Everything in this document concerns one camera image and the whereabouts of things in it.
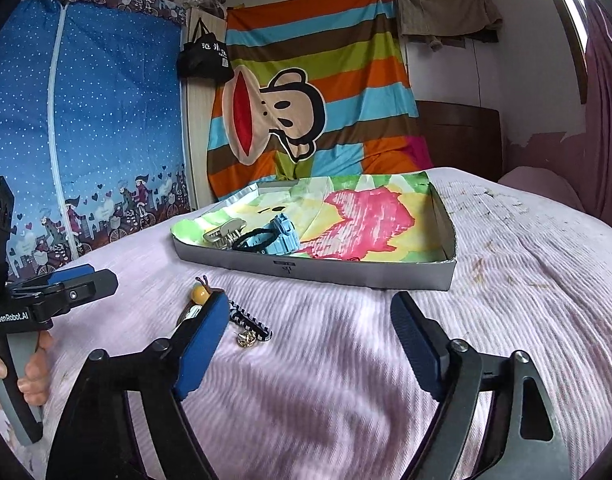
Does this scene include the dark wooden headboard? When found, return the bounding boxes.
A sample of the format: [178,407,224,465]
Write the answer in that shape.
[416,100,502,183]

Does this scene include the black cord yellow bead charm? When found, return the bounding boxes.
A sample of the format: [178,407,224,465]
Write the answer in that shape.
[175,275,215,332]

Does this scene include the pink pillow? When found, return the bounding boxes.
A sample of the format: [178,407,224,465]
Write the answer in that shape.
[496,166,587,217]

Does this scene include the olive hanging garment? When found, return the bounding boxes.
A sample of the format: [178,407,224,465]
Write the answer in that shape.
[396,0,504,52]

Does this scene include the person's left hand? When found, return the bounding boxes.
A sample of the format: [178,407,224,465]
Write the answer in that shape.
[0,332,55,408]

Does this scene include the grey cardboard box tray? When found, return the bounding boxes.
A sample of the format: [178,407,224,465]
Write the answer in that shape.
[172,171,457,292]

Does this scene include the black white striped hair clip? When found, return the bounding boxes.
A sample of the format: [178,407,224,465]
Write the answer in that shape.
[228,300,277,342]

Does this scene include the window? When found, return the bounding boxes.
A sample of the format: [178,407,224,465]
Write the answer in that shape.
[541,0,612,106]

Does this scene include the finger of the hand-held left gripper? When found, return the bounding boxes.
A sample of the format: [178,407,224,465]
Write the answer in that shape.
[13,269,119,323]
[33,263,95,286]

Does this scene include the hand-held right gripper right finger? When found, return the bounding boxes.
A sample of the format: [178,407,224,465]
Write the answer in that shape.
[390,291,572,480]

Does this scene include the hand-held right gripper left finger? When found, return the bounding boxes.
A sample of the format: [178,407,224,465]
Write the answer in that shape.
[46,290,231,480]

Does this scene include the black tote bag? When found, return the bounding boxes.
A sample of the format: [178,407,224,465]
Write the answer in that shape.
[177,17,234,83]

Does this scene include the blue dotted fabric wardrobe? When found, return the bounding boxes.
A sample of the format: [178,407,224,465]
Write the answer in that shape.
[0,0,194,281]

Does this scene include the blue wrist watch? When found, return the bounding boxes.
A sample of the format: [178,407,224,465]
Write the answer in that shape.
[234,212,301,256]

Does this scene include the beige hair claw clip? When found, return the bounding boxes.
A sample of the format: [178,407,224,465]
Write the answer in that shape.
[202,217,248,250]

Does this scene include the pink curtain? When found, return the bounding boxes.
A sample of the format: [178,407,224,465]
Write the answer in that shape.
[581,0,612,243]

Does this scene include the colourful cartoon cloth liner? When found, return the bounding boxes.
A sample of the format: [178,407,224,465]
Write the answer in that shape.
[172,172,449,263]

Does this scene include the light wooden cabinet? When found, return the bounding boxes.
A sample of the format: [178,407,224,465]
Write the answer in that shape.
[183,7,227,213]

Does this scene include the pink ribbed bed sheet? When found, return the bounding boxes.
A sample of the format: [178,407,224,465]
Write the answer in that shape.
[0,165,612,480]

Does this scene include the striped monkey print blanket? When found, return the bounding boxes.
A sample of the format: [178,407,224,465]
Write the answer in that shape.
[206,0,434,202]

